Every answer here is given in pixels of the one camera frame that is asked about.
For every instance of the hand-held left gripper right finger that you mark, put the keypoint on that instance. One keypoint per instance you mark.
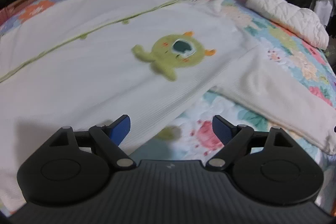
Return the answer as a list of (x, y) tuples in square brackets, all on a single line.
[(222, 130)]

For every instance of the cream quilted blanket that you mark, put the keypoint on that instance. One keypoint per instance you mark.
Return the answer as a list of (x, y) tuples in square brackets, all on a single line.
[(283, 14)]

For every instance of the floral quilted bed cover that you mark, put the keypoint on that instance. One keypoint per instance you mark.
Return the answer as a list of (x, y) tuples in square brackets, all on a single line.
[(204, 134)]

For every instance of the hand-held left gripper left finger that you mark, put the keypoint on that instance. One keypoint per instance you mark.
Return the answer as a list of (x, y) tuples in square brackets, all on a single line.
[(120, 130)]

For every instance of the cream cardigan with green monster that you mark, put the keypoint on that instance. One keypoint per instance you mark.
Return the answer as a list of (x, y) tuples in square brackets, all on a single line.
[(105, 61)]

